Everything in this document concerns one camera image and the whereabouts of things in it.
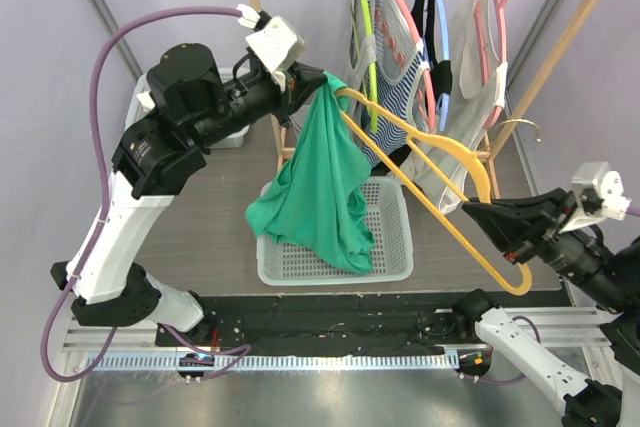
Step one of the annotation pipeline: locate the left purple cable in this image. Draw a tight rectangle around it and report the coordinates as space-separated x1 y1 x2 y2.
40 4 251 383

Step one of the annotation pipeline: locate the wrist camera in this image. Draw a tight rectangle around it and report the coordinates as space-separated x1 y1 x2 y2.
236 4 305 92
560 162 631 233

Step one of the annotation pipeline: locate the blue striped tank top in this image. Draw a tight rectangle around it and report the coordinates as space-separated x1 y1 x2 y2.
357 0 429 168

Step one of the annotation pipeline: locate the lime green hanger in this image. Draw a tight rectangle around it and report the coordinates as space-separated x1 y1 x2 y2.
360 0 378 102

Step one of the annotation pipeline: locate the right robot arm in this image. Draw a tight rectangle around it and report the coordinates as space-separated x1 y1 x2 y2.
451 186 639 426

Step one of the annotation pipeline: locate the white plastic basket back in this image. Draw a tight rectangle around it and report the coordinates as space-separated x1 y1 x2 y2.
124 74 250 149

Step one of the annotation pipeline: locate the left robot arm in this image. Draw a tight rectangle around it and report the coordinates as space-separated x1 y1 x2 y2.
51 43 326 346

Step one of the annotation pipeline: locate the white plastic basket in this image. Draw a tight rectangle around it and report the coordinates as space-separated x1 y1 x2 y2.
256 176 414 287
124 74 250 149

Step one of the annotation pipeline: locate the white plastic basket centre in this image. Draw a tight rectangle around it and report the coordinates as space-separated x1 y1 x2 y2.
256 176 414 287

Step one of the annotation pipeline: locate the white tank top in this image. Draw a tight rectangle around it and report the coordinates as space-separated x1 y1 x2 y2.
401 0 498 215

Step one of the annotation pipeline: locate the black tank top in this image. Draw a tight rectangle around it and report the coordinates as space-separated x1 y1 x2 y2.
411 0 453 100

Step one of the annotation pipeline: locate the green tank top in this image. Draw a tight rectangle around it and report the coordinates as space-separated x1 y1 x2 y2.
245 72 375 274

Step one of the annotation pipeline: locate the grey tank top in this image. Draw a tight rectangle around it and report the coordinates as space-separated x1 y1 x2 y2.
339 0 374 96

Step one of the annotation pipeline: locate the pink wavy hanger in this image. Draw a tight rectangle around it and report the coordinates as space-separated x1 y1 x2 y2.
374 0 437 132

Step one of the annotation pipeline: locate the light blue hanger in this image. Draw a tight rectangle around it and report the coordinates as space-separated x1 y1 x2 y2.
426 0 453 131

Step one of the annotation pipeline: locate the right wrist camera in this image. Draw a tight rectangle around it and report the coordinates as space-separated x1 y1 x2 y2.
560 162 631 233

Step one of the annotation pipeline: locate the white cable duct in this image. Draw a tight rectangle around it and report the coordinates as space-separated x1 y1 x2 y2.
95 350 459 372

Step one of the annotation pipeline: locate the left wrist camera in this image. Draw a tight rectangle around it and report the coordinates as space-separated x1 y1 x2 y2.
236 4 305 92

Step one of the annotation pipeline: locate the yellow hanger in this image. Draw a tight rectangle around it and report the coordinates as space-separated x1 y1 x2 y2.
332 88 542 296

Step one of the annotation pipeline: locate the pink hanger right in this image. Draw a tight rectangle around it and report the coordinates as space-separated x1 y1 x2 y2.
474 0 508 130

